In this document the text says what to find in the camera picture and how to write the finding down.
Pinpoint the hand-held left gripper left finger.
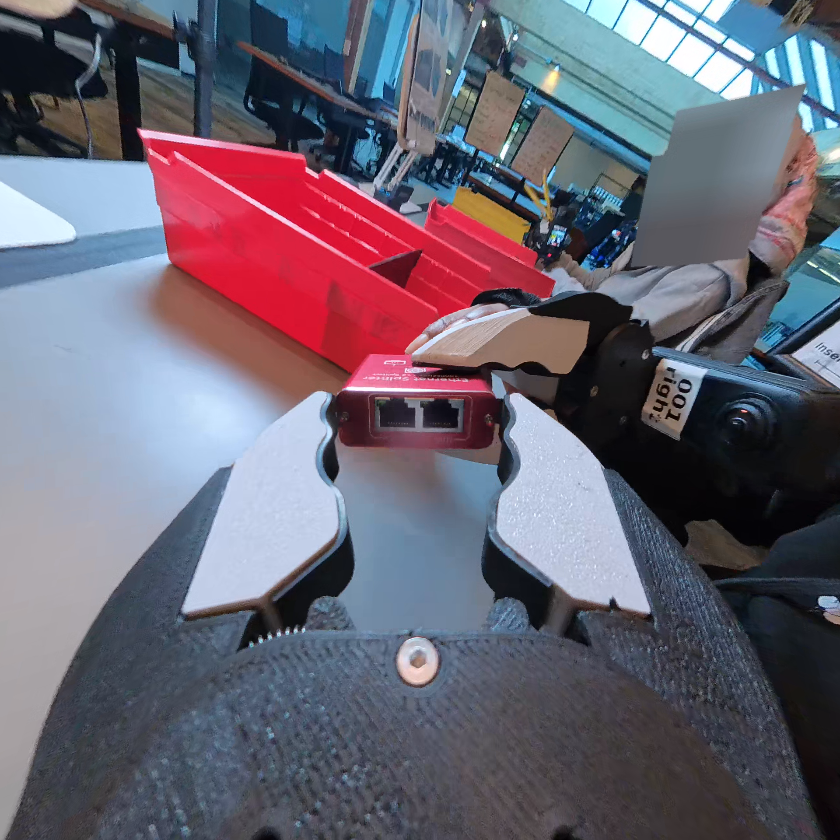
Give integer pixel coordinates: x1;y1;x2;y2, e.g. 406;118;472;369
180;391;355;651

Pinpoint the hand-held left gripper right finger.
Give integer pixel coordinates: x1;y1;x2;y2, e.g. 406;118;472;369
482;392;652;636

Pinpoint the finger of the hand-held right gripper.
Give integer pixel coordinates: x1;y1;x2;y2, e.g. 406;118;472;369
420;289;634;338
406;308;595;408

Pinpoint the red ethernet splitter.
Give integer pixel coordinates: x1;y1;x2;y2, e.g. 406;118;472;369
336;353;505;450

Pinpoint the red plastic bin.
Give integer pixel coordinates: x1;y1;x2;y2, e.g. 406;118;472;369
138;129;494;374
425;199;557;299

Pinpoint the black bin divider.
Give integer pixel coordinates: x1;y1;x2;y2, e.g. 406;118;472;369
367;248;424;290

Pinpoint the yellow plastic bin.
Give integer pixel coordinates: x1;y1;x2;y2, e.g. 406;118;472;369
451;185;534;245

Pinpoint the black framed sign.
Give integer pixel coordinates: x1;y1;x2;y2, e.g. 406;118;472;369
748;298;840;389

